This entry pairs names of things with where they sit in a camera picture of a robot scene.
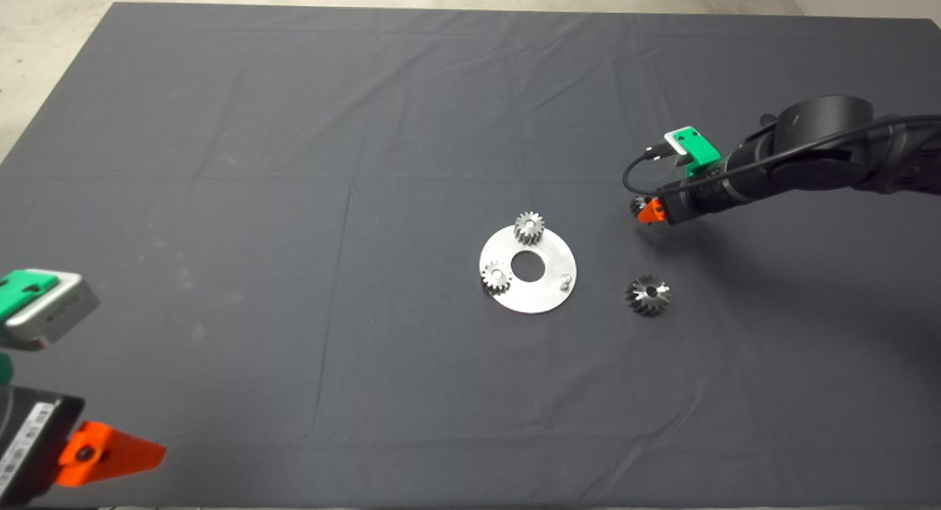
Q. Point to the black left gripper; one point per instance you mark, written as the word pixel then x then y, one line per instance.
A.
pixel 29 444

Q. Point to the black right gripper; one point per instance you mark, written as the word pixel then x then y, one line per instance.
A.
pixel 695 194

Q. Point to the small steel gear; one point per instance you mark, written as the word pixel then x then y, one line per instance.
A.
pixel 497 277
pixel 528 228
pixel 637 205

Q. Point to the large steel gear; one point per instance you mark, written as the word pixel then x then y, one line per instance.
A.
pixel 648 295

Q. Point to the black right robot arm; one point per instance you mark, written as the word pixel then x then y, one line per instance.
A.
pixel 823 128

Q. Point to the round metal plate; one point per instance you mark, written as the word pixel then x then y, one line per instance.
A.
pixel 537 298

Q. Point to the dark grey table cloth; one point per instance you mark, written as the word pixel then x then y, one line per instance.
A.
pixel 294 201

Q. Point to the right wrist camera green mount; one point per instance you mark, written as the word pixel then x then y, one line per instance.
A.
pixel 691 148

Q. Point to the wrist camera green mount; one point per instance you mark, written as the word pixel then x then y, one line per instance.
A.
pixel 44 308
pixel 691 148

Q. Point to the left wrist camera green mount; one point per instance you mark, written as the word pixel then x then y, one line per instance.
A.
pixel 44 308

